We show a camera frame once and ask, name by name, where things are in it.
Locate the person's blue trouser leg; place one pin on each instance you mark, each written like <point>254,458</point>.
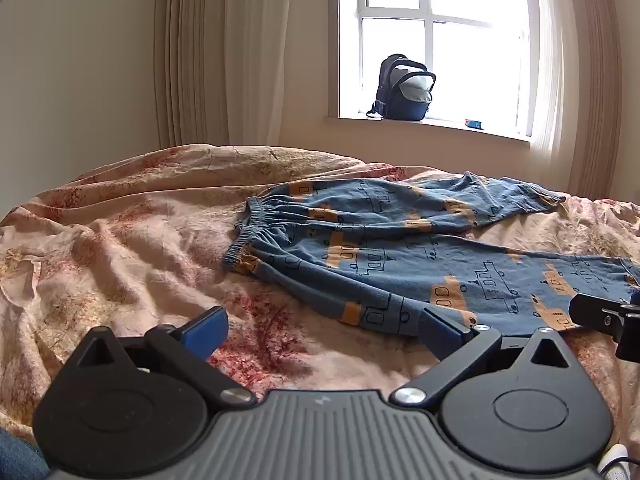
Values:
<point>17,457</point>

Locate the pink floral bed blanket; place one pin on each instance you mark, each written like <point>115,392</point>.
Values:
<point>140,255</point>

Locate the dark blue backpack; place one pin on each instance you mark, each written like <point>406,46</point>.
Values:
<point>404,87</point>

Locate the small blue box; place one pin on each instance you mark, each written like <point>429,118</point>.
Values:
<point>473,123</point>

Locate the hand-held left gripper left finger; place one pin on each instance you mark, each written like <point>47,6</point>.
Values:
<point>206,334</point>

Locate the blue pants with orange print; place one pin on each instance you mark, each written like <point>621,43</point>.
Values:
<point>400,265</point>

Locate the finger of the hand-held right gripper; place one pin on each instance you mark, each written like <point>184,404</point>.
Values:
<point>595,312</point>

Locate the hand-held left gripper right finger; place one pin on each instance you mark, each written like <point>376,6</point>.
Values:
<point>440,334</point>

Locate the white framed window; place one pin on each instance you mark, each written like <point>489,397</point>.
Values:
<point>434,42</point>

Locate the white shoe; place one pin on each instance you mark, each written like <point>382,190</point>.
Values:
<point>616,462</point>

